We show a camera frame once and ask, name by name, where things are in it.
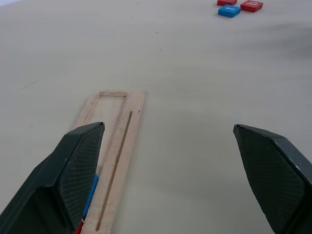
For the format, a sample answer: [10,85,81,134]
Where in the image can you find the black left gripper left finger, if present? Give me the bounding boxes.
[0,121,105,234]

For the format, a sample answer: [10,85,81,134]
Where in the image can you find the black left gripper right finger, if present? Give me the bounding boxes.
[233,123,312,234]

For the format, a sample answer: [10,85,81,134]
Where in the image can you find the blue letter t tile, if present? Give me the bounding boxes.
[217,4,242,19]

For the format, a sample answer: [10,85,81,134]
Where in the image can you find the red letter b tile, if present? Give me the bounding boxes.
[240,0,264,13]

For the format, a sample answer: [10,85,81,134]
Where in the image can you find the red letter o tile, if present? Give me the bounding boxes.
[216,0,238,7]

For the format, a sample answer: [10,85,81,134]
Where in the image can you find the blue letter o tile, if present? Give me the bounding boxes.
[81,173,100,220]

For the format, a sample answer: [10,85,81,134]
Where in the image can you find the red letter r tile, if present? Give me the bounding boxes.
[74,219,85,234]

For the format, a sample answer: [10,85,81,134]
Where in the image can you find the pale wooden letter tray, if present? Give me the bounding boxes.
[69,90,149,234]

